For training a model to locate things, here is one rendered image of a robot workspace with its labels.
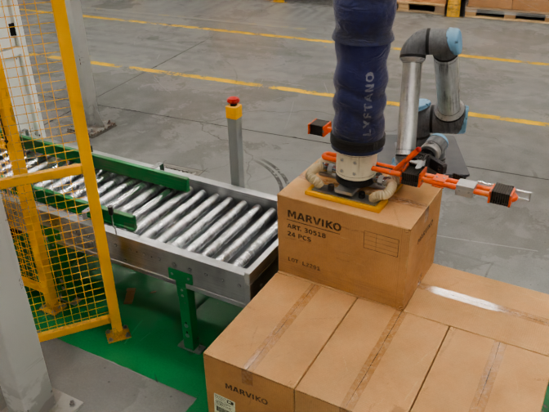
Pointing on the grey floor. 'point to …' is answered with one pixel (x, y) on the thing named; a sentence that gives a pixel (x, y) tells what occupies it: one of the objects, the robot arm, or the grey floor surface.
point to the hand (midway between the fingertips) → (417, 175)
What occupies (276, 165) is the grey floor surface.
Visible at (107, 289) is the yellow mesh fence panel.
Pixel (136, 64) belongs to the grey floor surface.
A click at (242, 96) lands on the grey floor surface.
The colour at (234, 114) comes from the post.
